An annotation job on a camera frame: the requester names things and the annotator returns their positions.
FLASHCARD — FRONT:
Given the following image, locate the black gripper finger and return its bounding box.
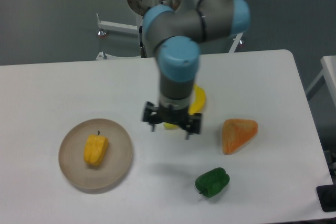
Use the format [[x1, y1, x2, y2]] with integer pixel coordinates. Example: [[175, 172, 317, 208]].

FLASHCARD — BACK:
[[142, 101, 160, 132], [184, 113, 203, 140]]

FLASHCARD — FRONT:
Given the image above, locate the yellow banana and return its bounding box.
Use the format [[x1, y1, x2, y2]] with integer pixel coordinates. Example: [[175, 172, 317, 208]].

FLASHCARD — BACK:
[[163, 84, 207, 131]]

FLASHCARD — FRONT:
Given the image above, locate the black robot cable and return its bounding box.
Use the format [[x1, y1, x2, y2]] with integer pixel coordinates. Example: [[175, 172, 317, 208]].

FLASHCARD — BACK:
[[138, 24, 146, 58]]

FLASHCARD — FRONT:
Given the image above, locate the beige round plate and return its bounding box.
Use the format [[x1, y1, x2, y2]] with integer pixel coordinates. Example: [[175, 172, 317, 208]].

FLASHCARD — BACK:
[[58, 119, 133, 194]]

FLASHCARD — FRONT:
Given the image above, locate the orange triangular sandwich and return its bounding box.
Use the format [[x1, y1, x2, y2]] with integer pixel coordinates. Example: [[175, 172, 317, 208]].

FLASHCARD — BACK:
[[222, 119, 258, 155]]

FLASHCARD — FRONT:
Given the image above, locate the green bell pepper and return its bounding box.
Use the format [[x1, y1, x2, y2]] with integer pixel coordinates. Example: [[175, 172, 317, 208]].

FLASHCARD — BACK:
[[195, 167, 230, 198]]

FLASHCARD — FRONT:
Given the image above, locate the yellow bell pepper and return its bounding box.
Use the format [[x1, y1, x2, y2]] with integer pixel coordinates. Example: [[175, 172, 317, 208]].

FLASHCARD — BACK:
[[83, 130, 109, 166]]

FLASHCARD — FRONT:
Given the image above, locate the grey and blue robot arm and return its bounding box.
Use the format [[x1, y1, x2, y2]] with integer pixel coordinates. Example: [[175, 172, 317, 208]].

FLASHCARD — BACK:
[[141, 0, 250, 135]]

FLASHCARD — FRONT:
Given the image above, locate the white side table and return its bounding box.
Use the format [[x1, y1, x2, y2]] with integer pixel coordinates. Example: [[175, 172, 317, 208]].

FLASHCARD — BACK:
[[305, 55, 335, 103]]

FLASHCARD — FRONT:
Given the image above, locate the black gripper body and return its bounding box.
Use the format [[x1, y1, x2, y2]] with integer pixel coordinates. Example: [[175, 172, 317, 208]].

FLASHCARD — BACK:
[[155, 98, 192, 131]]

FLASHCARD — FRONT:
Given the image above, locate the black device at table edge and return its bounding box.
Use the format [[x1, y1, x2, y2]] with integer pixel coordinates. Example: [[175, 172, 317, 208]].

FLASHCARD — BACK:
[[316, 184, 335, 212]]

